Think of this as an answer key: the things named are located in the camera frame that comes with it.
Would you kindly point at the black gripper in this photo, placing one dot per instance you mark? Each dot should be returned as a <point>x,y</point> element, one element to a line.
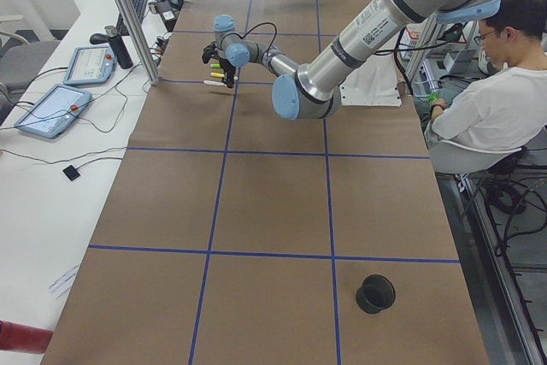
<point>226,67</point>

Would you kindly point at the red white marker pen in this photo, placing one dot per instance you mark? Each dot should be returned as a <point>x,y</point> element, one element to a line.
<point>214,83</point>

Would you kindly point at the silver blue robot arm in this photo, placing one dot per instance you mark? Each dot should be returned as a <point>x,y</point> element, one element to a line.
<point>311,90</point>

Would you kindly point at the black water bottle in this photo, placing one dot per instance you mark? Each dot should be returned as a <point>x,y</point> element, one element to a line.
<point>118,47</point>

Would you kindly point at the black computer mouse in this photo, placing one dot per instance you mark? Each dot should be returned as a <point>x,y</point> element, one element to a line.
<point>98,38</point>

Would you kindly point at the far blue teach pendant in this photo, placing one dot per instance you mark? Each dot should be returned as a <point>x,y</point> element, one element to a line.
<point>90,65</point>

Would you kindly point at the blue teach pendant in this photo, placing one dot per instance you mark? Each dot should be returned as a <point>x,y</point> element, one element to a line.
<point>90,65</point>
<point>54,112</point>

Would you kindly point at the brown paper table cover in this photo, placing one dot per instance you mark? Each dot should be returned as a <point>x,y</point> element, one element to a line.
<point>232,236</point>

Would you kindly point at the near blue teach pendant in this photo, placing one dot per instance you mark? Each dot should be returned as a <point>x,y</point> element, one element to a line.
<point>54,112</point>

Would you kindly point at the small black square device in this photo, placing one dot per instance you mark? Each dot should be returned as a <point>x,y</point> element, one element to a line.
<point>71,172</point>

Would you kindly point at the white chair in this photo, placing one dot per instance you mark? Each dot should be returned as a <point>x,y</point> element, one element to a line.
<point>449,157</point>

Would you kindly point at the near black mesh pen cup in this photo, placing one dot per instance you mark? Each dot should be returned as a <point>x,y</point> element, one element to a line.
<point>376,293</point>

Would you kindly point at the person in white shirt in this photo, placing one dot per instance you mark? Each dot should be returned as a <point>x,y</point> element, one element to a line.
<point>507,109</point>

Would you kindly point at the red fire extinguisher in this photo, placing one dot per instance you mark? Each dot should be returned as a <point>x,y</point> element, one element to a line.
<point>22,338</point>

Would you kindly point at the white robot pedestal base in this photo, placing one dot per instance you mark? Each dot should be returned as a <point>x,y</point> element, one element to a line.
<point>372,84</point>

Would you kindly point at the aluminium frame post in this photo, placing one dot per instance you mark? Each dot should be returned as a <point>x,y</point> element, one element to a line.
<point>137,36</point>

